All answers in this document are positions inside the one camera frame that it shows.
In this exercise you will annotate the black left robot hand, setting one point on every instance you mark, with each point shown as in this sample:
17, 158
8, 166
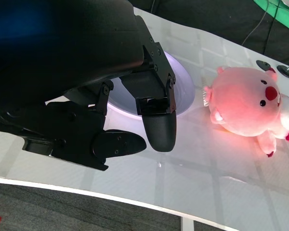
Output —
62, 72

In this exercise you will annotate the pink plush pig doll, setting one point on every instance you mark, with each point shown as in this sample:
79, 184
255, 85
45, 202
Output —
240, 108

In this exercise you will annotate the black round mount base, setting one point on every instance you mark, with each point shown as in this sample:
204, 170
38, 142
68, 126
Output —
285, 71

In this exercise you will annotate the lavender round plate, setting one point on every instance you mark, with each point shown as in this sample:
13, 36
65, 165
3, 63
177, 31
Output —
183, 92

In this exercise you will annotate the black round table grommet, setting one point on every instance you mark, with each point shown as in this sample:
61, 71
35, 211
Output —
262, 64

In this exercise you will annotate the black backdrop curtain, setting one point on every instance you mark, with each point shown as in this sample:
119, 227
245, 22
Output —
207, 19

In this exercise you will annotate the green cloth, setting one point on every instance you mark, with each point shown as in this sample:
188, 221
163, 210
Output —
283, 18

